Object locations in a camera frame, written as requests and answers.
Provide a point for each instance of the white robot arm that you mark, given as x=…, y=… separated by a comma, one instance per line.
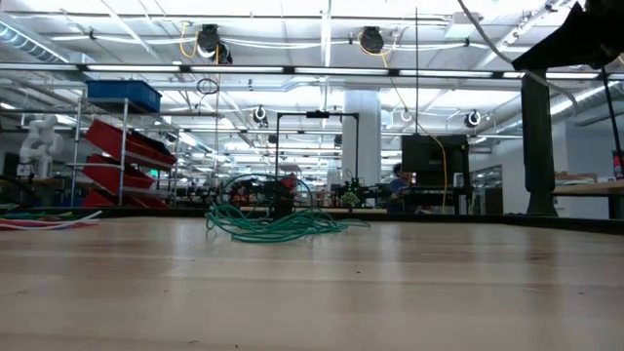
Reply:
x=41, y=141

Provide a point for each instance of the black monitor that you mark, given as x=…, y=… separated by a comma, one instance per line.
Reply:
x=424, y=153

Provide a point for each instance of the light wooden table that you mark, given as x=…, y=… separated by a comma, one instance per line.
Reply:
x=590, y=187

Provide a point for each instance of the person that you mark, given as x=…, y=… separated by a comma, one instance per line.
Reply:
x=399, y=185

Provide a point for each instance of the blue plastic bin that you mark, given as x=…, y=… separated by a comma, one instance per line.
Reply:
x=122, y=95

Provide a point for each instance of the metal shelf rack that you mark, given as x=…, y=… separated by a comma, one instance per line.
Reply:
x=124, y=112

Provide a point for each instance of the white structural column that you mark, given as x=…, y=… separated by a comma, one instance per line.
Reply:
x=363, y=146

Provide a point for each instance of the black workstation frame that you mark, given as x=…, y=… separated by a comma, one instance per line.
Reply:
x=277, y=146

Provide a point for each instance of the thin black pole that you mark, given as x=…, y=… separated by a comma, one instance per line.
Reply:
x=612, y=112

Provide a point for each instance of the wooden workstation table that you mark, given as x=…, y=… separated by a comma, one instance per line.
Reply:
x=375, y=210

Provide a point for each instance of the tall black upright panel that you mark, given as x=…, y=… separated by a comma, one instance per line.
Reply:
x=538, y=146

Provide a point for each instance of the red plastic shelf bin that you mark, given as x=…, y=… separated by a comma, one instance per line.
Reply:
x=105, y=175
x=105, y=136
x=95, y=200

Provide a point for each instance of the black monitor cart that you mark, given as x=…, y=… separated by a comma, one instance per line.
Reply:
x=434, y=195

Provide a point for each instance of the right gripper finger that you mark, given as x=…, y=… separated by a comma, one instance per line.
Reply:
x=565, y=49

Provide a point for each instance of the black workstation robot arm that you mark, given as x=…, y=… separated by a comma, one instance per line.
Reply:
x=363, y=192
x=275, y=187

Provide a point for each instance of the green fuzzy object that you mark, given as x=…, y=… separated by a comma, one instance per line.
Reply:
x=350, y=200

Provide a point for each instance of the silver ventilation duct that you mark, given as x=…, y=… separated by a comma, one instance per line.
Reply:
x=29, y=46

